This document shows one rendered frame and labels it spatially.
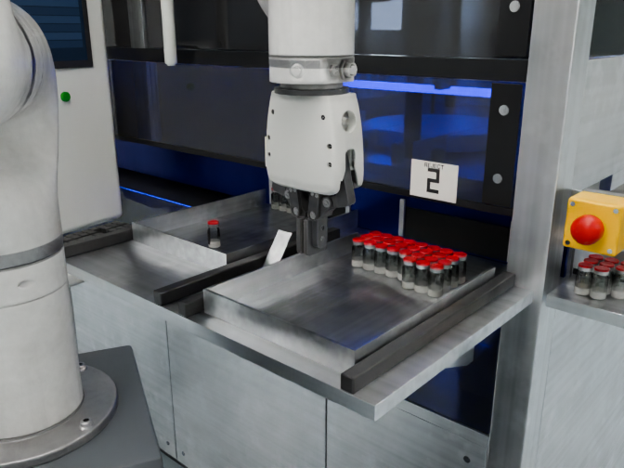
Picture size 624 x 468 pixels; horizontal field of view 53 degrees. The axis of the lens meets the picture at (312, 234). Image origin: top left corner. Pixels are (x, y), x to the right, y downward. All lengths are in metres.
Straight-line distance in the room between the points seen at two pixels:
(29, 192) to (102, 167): 0.96
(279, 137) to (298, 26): 0.12
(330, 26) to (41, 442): 0.48
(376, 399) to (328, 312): 0.21
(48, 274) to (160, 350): 1.15
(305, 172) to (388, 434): 0.74
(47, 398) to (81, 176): 0.92
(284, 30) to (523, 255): 0.54
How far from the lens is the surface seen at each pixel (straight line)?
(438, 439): 1.20
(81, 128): 1.54
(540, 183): 0.95
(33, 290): 0.64
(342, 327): 0.82
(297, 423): 1.44
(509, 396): 1.08
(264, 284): 0.94
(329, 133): 0.61
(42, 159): 0.67
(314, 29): 0.60
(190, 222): 1.27
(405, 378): 0.72
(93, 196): 1.57
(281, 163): 0.65
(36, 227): 0.63
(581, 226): 0.90
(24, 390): 0.67
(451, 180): 1.01
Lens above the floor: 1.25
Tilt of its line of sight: 18 degrees down
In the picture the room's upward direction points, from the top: straight up
